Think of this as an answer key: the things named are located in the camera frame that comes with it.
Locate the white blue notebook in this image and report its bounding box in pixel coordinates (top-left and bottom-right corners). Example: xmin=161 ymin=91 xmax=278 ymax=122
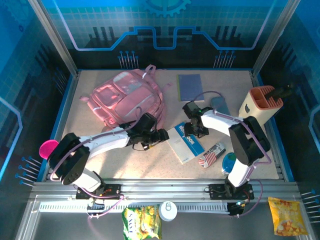
xmin=166 ymin=122 xmax=206 ymax=165

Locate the white slotted cable duct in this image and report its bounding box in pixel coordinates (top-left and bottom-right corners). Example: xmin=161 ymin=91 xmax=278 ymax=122
xmin=39 ymin=201 xmax=231 ymax=214

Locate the light blue case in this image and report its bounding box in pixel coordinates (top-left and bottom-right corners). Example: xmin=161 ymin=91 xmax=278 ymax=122
xmin=210 ymin=96 xmax=231 ymax=116

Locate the green snack bag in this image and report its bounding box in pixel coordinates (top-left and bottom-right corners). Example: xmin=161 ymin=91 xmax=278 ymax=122
xmin=121 ymin=205 xmax=163 ymax=240

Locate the yellow snack bag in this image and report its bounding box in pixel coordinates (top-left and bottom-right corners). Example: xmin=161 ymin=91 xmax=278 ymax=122
xmin=267 ymin=196 xmax=309 ymax=237

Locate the purple-blue notebook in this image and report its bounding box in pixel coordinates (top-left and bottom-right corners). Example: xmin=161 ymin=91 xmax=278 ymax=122
xmin=177 ymin=73 xmax=205 ymax=102

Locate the blue green globe pouch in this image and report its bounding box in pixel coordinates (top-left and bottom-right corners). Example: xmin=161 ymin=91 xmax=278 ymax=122
xmin=221 ymin=152 xmax=237 ymax=175

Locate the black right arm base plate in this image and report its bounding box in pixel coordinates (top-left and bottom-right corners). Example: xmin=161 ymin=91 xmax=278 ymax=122
xmin=208 ymin=183 xmax=255 ymax=201

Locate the pink student backpack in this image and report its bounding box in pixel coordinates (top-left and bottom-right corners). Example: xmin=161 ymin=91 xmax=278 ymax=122
xmin=79 ymin=64 xmax=174 ymax=132

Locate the beige orange-top pen holder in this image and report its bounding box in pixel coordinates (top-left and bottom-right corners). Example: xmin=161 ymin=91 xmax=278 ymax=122
xmin=238 ymin=85 xmax=284 ymax=123

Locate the flag print pencil case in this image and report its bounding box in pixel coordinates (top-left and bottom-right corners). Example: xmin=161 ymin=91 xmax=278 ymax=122
xmin=198 ymin=142 xmax=227 ymax=169

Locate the black controller board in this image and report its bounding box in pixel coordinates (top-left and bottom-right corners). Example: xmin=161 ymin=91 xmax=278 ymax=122
xmin=228 ymin=201 xmax=246 ymax=217

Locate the magenta plastic cup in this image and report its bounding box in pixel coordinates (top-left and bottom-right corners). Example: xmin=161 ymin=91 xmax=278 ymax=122
xmin=38 ymin=139 xmax=60 ymax=159

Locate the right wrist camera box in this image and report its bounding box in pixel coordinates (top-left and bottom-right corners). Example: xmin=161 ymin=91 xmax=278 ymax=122
xmin=182 ymin=101 xmax=200 ymax=117

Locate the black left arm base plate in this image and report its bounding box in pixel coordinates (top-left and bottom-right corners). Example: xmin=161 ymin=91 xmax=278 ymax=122
xmin=75 ymin=184 xmax=125 ymax=200

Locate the aluminium frame post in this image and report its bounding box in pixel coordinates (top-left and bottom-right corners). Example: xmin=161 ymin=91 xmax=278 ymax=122
xmin=27 ymin=0 xmax=81 ymax=77
xmin=251 ymin=0 xmax=301 ymax=76

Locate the aluminium rail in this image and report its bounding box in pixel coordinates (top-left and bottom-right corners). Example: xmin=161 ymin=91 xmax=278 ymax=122
xmin=29 ymin=177 xmax=301 ymax=201

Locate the black tool in holder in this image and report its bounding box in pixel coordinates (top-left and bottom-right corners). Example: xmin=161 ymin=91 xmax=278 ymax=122
xmin=267 ymin=83 xmax=294 ymax=105

